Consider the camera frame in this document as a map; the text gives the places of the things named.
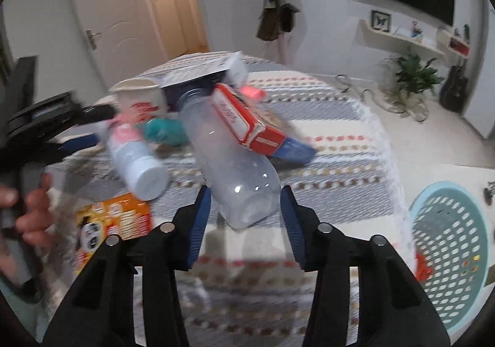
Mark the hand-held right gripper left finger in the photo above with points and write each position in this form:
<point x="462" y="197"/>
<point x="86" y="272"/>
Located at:
<point x="198" y="224"/>

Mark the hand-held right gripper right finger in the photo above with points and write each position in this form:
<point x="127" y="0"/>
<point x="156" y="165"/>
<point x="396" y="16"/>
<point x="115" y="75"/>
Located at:
<point x="292" y="224"/>

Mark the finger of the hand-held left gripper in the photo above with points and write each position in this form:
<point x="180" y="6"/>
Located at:
<point x="79" y="144"/>
<point x="98" y="113"/>

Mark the small white bottle pink label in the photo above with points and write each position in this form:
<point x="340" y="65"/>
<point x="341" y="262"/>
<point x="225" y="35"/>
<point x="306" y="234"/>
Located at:
<point x="135" y="163"/>

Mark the large clear plastic bottle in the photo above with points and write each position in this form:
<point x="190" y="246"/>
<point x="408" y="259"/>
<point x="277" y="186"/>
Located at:
<point x="232" y="161"/>

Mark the light blue perforated basket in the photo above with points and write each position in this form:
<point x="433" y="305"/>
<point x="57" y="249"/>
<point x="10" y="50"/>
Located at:
<point x="448" y="254"/>

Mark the person's left hand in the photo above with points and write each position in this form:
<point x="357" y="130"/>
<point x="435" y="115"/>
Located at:
<point x="33" y="211"/>

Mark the white paper cup red print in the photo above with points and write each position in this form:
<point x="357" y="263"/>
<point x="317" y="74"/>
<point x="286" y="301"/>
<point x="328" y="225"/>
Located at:
<point x="135" y="96"/>

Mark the teal crumpled wrapper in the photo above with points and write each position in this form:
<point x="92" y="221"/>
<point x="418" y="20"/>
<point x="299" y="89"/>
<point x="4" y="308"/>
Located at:
<point x="164" y="132"/>

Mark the orange printed packet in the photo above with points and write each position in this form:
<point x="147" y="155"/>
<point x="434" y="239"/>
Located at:
<point x="127" y="215"/>

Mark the blue packet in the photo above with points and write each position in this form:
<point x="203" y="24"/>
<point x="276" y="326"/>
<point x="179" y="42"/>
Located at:
<point x="296" y="151"/>

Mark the dark blue box white label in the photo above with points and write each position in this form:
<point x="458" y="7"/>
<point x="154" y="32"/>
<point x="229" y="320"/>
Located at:
<point x="180" y="92"/>

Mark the red and white carton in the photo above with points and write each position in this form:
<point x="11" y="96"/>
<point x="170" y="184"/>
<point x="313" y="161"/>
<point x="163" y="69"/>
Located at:
<point x="267" y="136"/>

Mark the white door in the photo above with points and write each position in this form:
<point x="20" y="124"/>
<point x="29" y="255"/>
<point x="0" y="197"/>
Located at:
<point x="112" y="14"/>

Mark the hallway inner door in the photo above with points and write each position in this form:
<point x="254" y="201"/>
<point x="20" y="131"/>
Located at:
<point x="166" y="2"/>

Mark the pink small wrapper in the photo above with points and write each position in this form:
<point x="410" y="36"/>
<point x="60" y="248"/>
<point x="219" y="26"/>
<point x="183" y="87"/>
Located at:
<point x="253" y="93"/>

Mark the red wrapper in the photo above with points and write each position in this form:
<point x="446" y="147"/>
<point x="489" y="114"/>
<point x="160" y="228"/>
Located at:
<point x="424" y="267"/>

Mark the green potted plant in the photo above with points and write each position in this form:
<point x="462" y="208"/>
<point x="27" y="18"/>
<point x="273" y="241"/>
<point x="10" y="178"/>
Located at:
<point x="415" y="74"/>

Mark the small dark object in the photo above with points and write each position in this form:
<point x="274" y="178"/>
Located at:
<point x="489" y="193"/>

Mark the brown hanging bag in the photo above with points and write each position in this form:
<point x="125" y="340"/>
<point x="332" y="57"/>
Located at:
<point x="276" y="22"/>

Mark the framed butterfly picture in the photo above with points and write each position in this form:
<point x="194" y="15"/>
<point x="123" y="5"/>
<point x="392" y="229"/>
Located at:
<point x="380" y="21"/>

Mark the small shelf figurine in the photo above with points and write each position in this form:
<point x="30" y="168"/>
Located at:
<point x="416" y="29"/>

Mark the red box on shelf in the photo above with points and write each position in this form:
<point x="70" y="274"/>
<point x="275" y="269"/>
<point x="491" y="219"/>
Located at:
<point x="459" y="46"/>

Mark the white wall shelf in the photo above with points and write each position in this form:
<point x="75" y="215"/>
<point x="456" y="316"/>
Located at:
<point x="402" y="41"/>

